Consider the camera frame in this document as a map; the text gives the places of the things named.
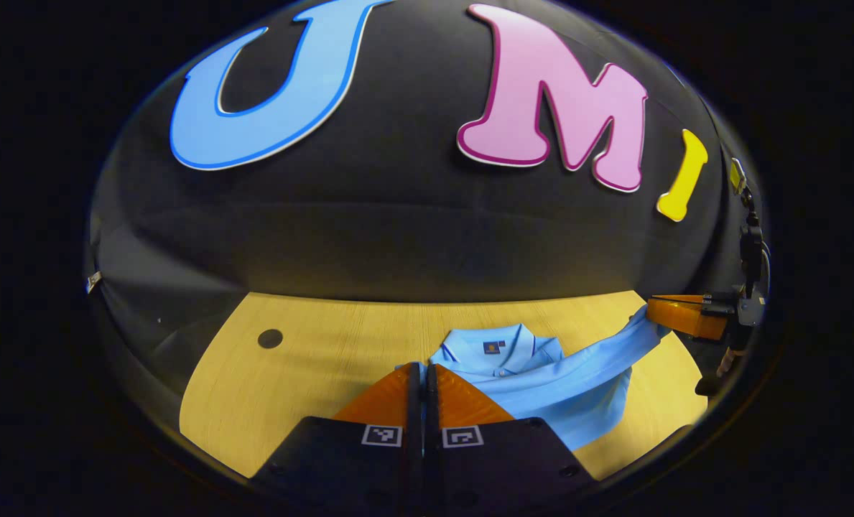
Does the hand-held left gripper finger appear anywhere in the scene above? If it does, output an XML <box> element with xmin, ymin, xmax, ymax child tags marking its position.
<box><xmin>424</xmin><ymin>363</ymin><xmax>600</xmax><ymax>507</ymax></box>
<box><xmin>251</xmin><ymin>362</ymin><xmax>424</xmax><ymax>507</ymax></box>

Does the light blue T-shirt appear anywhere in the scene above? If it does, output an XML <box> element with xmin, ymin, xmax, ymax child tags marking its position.
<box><xmin>398</xmin><ymin>305</ymin><xmax>668</xmax><ymax>452</ymax></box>

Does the black backdrop cloth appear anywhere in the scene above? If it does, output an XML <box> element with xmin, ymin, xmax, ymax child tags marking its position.
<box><xmin>85</xmin><ymin>0</ymin><xmax>765</xmax><ymax>403</ymax></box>

